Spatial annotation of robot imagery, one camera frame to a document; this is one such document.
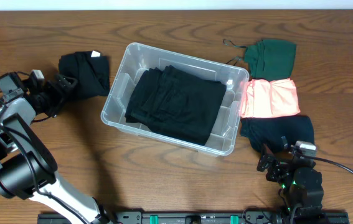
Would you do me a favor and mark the dark navy garment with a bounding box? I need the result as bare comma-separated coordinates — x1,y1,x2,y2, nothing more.
240,115,315,153

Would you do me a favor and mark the small black garment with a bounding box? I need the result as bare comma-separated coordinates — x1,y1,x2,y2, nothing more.
59,50,110,101

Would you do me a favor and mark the pink garment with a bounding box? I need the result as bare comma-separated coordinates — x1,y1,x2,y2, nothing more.
240,78,300,118

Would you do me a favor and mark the dark green garment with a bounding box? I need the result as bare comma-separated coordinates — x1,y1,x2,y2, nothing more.
223,39,296,82

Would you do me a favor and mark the clear plastic storage container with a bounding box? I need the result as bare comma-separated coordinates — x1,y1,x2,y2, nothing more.
101,42,249,156

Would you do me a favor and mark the large black garment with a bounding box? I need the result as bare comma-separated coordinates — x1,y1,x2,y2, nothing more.
125,65,227,146

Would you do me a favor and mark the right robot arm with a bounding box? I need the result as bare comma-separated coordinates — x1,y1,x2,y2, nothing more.
257,137,331,223

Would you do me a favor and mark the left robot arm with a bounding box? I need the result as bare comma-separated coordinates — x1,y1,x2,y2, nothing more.
0,70,116,223

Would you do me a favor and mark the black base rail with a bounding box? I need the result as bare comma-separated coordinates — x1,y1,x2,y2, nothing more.
37,210,350,224

